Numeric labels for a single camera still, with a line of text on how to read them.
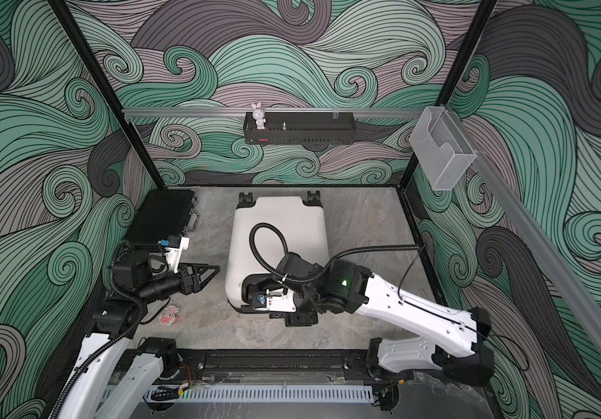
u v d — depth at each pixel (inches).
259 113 35.1
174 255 24.7
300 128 37.8
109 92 34.7
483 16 28.2
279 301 20.5
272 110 37.4
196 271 24.4
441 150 30.8
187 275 24.1
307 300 17.3
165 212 41.7
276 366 29.4
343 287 16.2
